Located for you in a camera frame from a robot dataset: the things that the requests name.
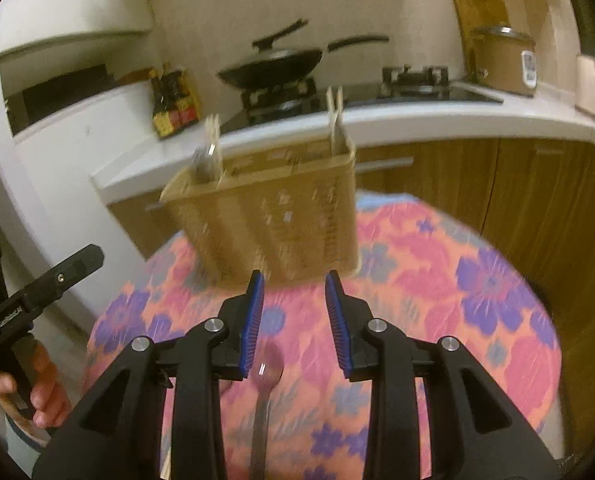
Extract wooden cutting board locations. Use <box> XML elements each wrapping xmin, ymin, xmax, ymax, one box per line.
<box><xmin>450</xmin><ymin>0</ymin><xmax>511</xmax><ymax>51</ymax></box>

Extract dark soy sauce bottle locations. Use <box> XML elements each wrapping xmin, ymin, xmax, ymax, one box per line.
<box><xmin>150</xmin><ymin>67</ymin><xmax>174</xmax><ymax>140</ymax></box>

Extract yellow oil bottle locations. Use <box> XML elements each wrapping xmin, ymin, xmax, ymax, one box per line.
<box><xmin>181</xmin><ymin>67</ymin><xmax>201</xmax><ymax>123</ymax></box>

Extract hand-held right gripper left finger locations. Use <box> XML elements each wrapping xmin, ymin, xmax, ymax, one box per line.
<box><xmin>32</xmin><ymin>270</ymin><xmax>266</xmax><ymax>480</ymax></box>

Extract white kitchen countertop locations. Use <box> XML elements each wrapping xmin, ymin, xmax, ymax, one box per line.
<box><xmin>91</xmin><ymin>77</ymin><xmax>595</xmax><ymax>206</ymax></box>

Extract large metal spoon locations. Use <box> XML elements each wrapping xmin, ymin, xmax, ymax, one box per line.
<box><xmin>192</xmin><ymin>144</ymin><xmax>217</xmax><ymax>183</ymax></box>

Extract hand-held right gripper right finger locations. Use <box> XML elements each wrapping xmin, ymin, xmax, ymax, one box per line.
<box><xmin>324</xmin><ymin>270</ymin><xmax>561</xmax><ymax>480</ymax></box>

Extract white kettle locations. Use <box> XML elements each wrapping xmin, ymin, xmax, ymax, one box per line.
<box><xmin>575</xmin><ymin>54</ymin><xmax>595</xmax><ymax>116</ymax></box>

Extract dark appliance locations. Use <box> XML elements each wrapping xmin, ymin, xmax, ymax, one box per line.
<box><xmin>2</xmin><ymin>62</ymin><xmax>115</xmax><ymax>136</ymax></box>

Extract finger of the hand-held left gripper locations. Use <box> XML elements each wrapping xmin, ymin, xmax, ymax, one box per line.
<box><xmin>21</xmin><ymin>243</ymin><xmax>105</xmax><ymax>307</ymax></box>

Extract floral tablecloth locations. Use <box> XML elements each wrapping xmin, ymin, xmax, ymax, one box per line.
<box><xmin>84</xmin><ymin>190</ymin><xmax>561</xmax><ymax>480</ymax></box>

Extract person's left hand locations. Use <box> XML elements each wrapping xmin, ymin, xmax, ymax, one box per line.
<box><xmin>0</xmin><ymin>340</ymin><xmax>73</xmax><ymax>430</ymax></box>

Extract black wok lid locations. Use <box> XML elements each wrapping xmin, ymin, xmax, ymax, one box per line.
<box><xmin>237</xmin><ymin>19</ymin><xmax>324</xmax><ymax>61</ymax></box>

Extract tan plastic utensil basket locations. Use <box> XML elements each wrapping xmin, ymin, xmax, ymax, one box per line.
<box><xmin>160</xmin><ymin>137</ymin><xmax>362</xmax><ymax>286</ymax></box>

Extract beige rice cooker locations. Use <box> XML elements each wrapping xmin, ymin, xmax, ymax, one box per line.
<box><xmin>465</xmin><ymin>24</ymin><xmax>537</xmax><ymax>98</ymax></box>

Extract small metal spoon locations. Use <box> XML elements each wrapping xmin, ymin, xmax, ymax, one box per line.
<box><xmin>248</xmin><ymin>345</ymin><xmax>285</xmax><ymax>480</ymax></box>

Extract black gas stove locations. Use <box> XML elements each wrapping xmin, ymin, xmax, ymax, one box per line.
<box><xmin>222</xmin><ymin>65</ymin><xmax>505</xmax><ymax>131</ymax></box>

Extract black wok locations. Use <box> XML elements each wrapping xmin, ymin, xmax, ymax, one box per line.
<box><xmin>216</xmin><ymin>34</ymin><xmax>391</xmax><ymax>90</ymax></box>

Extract wooden base cabinets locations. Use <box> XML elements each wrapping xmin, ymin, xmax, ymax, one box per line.
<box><xmin>104</xmin><ymin>137</ymin><xmax>595</xmax><ymax>461</ymax></box>

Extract dark red label sauce bottle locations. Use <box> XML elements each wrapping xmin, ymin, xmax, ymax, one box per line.
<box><xmin>164</xmin><ymin>65</ymin><xmax>188</xmax><ymax>128</ymax></box>

